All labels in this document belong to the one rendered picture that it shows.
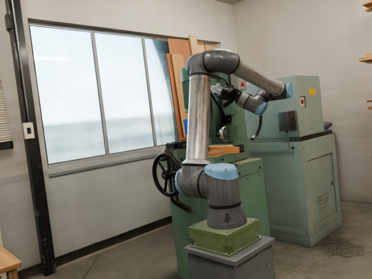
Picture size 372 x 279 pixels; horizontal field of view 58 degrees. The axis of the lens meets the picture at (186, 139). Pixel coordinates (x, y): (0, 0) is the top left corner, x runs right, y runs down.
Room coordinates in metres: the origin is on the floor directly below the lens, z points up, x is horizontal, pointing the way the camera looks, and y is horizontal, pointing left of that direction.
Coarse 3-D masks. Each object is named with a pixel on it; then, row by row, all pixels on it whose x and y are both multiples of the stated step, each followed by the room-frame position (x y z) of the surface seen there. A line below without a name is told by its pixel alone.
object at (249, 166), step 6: (234, 162) 2.46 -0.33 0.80; (240, 162) 2.43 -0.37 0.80; (246, 162) 2.39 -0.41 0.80; (252, 162) 2.42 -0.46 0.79; (258, 162) 2.47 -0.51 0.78; (240, 168) 2.33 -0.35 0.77; (246, 168) 2.37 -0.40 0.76; (252, 168) 2.42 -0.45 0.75; (258, 168) 2.46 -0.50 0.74; (240, 174) 2.32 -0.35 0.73; (246, 174) 2.37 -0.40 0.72
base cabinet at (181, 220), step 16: (256, 176) 2.44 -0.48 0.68; (240, 192) 2.31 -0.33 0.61; (256, 192) 2.43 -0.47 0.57; (176, 208) 2.39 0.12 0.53; (208, 208) 2.16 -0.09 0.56; (256, 208) 2.42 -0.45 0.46; (176, 224) 2.41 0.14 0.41; (192, 224) 2.28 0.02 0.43; (176, 240) 2.43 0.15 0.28; (192, 240) 2.30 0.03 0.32
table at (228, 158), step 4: (216, 156) 2.11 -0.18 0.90; (220, 156) 2.13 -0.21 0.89; (224, 156) 2.15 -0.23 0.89; (228, 156) 2.18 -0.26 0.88; (232, 156) 2.21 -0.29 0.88; (208, 160) 2.13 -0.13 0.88; (212, 160) 2.10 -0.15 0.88; (216, 160) 2.10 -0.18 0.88; (220, 160) 2.13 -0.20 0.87; (224, 160) 2.15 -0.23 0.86; (228, 160) 2.18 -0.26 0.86; (232, 160) 2.21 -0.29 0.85; (164, 164) 2.30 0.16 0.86; (180, 164) 2.18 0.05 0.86
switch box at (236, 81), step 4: (232, 76) 2.48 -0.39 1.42; (236, 76) 2.46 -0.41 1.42; (232, 80) 2.48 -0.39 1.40; (236, 80) 2.46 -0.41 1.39; (240, 80) 2.47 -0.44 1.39; (244, 80) 2.51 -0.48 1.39; (232, 84) 2.49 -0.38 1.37; (236, 84) 2.46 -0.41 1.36; (240, 84) 2.47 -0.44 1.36; (244, 84) 2.50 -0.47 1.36; (236, 88) 2.46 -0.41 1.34; (240, 88) 2.47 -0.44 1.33; (244, 88) 2.50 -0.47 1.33
